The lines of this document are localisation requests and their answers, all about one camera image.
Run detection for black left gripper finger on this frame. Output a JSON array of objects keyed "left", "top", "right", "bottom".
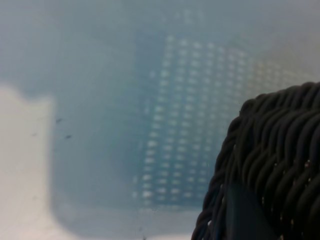
[{"left": 225, "top": 182, "right": 276, "bottom": 240}]

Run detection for dark brown woven basket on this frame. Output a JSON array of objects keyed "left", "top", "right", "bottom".
[{"left": 191, "top": 81, "right": 320, "bottom": 240}]

